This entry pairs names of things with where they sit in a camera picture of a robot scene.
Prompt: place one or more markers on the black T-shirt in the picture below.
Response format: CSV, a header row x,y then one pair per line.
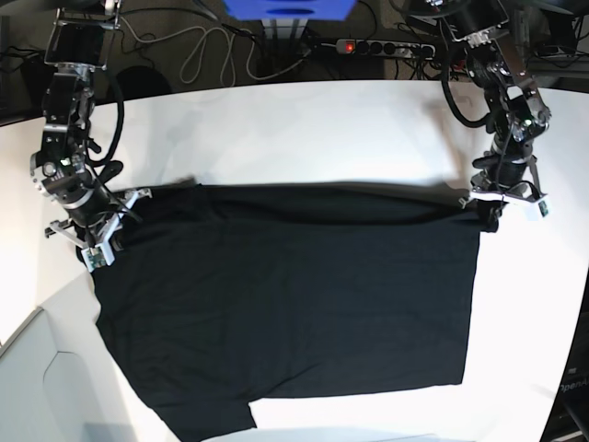
x,y
229,295

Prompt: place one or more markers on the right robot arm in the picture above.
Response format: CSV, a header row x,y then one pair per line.
x,y
70,168

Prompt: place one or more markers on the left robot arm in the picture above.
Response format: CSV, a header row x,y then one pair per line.
x,y
477,32

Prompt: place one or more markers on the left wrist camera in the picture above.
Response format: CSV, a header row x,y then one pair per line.
x,y
537,210

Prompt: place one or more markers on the black round stool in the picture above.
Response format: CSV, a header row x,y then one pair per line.
x,y
140,82

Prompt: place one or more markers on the white power strip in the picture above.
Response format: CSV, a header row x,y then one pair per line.
x,y
386,49

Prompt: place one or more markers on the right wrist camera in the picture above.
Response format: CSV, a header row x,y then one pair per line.
x,y
97,257

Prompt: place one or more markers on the blue box overhead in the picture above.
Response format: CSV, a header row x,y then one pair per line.
x,y
245,10

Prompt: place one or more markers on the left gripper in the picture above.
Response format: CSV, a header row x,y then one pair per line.
x,y
492,196

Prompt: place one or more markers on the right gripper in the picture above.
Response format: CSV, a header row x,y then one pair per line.
x,y
97,218

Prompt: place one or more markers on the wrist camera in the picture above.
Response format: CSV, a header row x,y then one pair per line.
x,y
97,257
537,210

